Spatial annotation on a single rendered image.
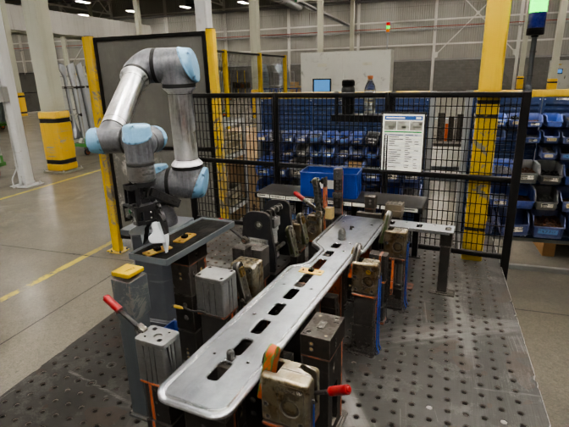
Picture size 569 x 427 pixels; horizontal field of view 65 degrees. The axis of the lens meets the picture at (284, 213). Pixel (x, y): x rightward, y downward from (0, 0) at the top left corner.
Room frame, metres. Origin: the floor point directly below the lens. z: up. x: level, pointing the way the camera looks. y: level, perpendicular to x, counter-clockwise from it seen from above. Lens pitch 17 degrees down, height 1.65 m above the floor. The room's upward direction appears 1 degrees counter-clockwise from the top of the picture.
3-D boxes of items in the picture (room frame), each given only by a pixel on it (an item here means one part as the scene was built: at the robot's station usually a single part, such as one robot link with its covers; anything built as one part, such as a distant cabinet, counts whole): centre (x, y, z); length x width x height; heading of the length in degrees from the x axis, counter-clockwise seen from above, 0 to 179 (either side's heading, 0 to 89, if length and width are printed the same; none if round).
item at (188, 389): (1.38, -0.09, 1.00); 1.38 x 0.22 x 0.02; 155
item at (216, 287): (1.18, 0.20, 0.90); 0.13 x 0.10 x 0.41; 65
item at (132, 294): (1.10, 0.42, 0.92); 0.08 x 0.08 x 0.44; 65
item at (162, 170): (1.67, 0.49, 1.27); 0.13 x 0.12 x 0.14; 87
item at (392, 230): (1.69, -0.45, 0.87); 0.12 x 0.09 x 0.35; 65
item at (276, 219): (1.58, 0.06, 0.94); 0.18 x 0.13 x 0.49; 155
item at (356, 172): (2.32, -0.25, 1.10); 0.30 x 0.17 x 0.13; 71
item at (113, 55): (3.98, 1.09, 1.00); 1.34 x 0.14 x 2.00; 71
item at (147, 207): (1.21, 0.40, 1.32); 0.09 x 0.08 x 0.12; 139
